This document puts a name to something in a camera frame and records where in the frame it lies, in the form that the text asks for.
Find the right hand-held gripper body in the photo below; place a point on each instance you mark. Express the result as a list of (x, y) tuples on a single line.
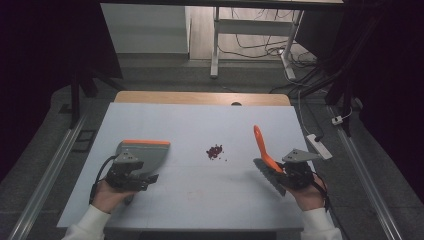
[(296, 173)]

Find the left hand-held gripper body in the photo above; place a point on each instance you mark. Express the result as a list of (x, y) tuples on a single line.
[(126, 166)]

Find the grey dustpan with orange edge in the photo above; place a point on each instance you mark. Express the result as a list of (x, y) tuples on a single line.
[(153, 156)]

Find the pile of red beans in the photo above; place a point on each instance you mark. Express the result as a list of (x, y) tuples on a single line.
[(214, 151)]

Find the person's right hand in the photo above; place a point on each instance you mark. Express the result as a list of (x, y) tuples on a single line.
[(311, 198)]

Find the person's left hand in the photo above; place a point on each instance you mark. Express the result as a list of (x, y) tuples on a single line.
[(106, 198)]

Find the white power strip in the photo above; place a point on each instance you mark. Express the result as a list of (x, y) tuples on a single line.
[(319, 146)]

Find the small white adapter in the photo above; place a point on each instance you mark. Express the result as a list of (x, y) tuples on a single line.
[(337, 120)]

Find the black stand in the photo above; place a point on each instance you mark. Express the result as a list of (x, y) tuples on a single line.
[(75, 96)]

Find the wooden table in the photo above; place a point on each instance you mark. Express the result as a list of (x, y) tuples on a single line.
[(186, 98)]

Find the white cabinet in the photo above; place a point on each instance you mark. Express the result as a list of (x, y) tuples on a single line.
[(146, 30)]

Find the metal floor rail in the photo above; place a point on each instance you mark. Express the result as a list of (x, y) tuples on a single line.
[(46, 180), (365, 180)]

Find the white desk frame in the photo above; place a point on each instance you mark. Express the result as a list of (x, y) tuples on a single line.
[(253, 26)]

